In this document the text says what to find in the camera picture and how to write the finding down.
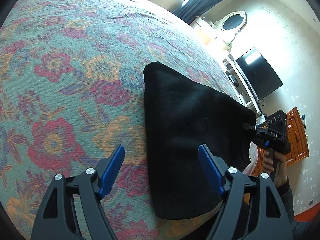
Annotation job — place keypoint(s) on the black pants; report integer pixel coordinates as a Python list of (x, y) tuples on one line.
[(181, 115)]

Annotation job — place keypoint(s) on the white tv stand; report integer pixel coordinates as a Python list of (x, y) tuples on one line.
[(243, 89)]

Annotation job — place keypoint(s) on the black flat television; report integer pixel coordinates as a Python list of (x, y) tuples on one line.
[(261, 77)]

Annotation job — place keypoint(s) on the right hand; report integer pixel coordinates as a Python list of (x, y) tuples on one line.
[(281, 178)]

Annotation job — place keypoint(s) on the white vanity with oval mirror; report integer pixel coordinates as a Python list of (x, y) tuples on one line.
[(219, 35)]

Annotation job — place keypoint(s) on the orange wooden cabinet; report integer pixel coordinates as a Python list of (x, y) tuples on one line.
[(297, 138)]

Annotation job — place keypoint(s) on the floral bedspread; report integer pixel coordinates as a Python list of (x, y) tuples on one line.
[(72, 89)]

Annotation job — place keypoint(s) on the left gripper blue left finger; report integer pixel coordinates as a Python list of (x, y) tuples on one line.
[(56, 217)]

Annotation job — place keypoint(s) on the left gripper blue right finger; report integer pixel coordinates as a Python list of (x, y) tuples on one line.
[(251, 206)]

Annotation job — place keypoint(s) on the right black sleeved forearm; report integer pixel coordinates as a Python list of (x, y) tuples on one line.
[(300, 230)]

